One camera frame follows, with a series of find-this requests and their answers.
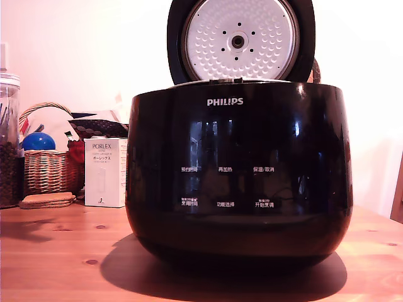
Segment white paper card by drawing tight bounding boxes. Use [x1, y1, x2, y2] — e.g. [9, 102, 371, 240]
[21, 108, 80, 152]

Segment stack of cork coasters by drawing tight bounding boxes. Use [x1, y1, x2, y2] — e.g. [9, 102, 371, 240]
[18, 192, 77, 210]

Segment dark dotted patterned cloth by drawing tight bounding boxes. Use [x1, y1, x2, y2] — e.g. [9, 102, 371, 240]
[68, 117, 130, 140]

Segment white Porlex box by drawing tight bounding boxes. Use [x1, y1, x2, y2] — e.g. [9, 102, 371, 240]
[83, 137, 128, 208]

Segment black rice cooker lid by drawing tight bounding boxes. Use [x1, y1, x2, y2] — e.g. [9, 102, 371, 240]
[166, 0, 317, 86]

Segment red fabric pouch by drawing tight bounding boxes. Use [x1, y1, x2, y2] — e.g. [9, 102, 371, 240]
[67, 140, 86, 190]

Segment blue ball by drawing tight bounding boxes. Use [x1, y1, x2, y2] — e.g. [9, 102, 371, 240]
[21, 131, 57, 152]

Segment woven wicker basket with handle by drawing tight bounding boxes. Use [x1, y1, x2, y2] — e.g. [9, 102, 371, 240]
[19, 101, 83, 196]

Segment black Philips rice cooker body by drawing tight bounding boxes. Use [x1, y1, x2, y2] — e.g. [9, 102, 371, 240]
[125, 78, 354, 278]

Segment glass jar of coffee beans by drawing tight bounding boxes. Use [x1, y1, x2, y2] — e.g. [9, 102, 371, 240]
[0, 43, 25, 210]

